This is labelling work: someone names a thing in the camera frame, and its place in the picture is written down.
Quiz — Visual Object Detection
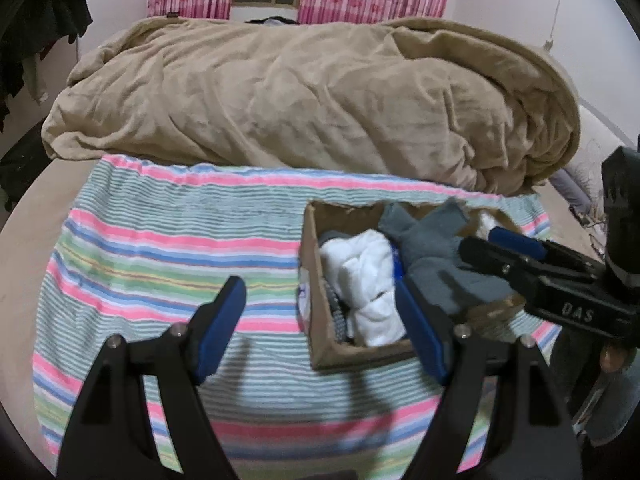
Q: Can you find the striped pastel cloth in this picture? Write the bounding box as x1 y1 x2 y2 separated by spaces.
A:
31 154 564 480

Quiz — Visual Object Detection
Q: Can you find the pile of black clothes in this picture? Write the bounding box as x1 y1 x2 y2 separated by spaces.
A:
0 0 95 134

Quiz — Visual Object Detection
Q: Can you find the person's right hand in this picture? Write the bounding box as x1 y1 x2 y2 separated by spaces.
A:
600 342 627 374

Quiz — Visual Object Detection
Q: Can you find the cardboard box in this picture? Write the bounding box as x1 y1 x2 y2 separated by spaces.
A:
298 199 527 372

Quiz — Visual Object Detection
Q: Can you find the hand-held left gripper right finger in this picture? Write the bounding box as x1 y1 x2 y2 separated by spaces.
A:
394 276 585 480

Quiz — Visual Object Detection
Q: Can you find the white floral pillow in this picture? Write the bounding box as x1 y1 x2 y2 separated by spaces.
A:
575 105 632 201

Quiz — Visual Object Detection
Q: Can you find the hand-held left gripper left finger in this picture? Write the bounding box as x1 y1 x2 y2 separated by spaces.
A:
56 275 248 480

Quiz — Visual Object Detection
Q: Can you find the beige fleece blanket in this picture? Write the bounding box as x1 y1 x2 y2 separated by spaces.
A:
41 16 582 197

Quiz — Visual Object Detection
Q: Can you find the white cloth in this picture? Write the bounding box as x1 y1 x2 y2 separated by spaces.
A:
318 229 409 349

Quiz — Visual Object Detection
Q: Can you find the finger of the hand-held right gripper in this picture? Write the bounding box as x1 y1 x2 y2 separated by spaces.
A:
487 226 607 277
457 236 552 295

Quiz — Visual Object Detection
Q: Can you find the black cable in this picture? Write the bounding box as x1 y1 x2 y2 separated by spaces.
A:
575 210 607 242

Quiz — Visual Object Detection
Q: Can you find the white wall cable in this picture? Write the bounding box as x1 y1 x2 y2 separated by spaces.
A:
542 0 569 54

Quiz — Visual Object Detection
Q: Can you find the grey striped fabric item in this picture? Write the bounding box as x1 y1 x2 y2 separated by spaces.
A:
326 280 352 344

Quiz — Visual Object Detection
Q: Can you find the grey pillow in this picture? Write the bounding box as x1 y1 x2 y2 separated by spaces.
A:
552 167 594 214

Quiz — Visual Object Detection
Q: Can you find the grey hanging garment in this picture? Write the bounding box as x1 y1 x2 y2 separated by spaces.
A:
22 52 49 104

